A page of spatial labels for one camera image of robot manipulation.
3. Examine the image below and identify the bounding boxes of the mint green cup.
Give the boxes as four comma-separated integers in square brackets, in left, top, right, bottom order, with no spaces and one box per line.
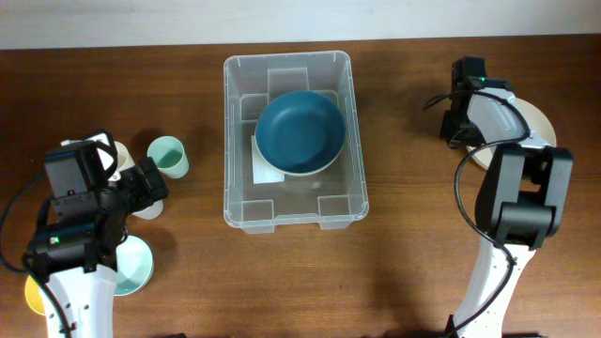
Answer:
[146,136,190,179]

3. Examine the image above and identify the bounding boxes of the beige bowl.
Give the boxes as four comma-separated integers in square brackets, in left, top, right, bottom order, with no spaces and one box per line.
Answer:
[472,99,557,170]

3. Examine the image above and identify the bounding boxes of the dark blue bowl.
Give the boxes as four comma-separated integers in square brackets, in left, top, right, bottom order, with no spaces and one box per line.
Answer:
[254,90,346,172]

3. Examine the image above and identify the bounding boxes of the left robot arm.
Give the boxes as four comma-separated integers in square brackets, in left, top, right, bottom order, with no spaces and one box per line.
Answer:
[23,158,168,337]

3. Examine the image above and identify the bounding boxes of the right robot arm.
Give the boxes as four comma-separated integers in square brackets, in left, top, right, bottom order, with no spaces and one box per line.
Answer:
[439,56,574,337]

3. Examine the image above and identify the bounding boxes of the grey cup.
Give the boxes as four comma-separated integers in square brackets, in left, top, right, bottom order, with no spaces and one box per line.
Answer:
[132,200,163,221]

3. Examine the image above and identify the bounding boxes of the cream cup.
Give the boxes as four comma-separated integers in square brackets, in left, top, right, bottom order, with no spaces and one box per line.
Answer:
[115,142,135,173]

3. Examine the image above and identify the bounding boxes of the mint green small bowl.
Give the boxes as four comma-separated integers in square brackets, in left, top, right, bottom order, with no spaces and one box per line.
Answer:
[115,236,154,297]

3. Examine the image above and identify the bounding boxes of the white label in bin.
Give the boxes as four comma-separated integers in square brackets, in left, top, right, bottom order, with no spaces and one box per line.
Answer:
[251,135,285,185]

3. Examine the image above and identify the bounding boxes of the yellow small bowl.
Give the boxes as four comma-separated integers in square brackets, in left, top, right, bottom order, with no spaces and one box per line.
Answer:
[24,276,45,316]

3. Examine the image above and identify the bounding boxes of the clear plastic storage bin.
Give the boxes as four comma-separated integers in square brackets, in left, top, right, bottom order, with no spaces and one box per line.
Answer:
[223,51,369,234]

